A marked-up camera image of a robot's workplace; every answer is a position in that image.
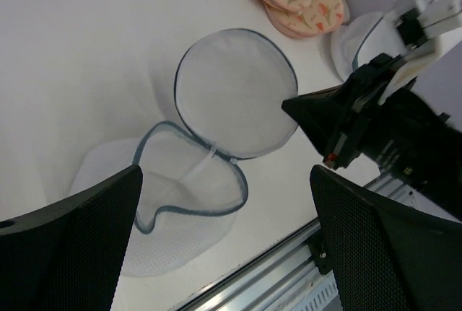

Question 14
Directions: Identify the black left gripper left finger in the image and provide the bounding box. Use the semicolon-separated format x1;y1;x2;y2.
1;165;143;310

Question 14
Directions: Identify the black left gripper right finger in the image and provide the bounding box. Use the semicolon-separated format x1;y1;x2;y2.
310;165;461;310

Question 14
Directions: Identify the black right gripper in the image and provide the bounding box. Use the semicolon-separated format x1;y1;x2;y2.
282;53;461;217

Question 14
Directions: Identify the white mesh laundry bag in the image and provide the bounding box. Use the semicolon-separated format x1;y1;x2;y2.
71;28;298;277

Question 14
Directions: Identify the grey trimmed laundry bag stack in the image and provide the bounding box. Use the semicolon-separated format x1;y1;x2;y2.
331;12;399;82

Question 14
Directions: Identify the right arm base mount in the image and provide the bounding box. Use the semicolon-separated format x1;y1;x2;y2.
307;229;332;276

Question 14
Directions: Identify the grey slotted cable duct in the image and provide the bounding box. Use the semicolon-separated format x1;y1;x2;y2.
266;274;344;311

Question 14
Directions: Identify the aluminium mounting rail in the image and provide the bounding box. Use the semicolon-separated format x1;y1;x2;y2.
182;175;409;310

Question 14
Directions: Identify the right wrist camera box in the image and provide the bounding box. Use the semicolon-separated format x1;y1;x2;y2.
378;0;461;105

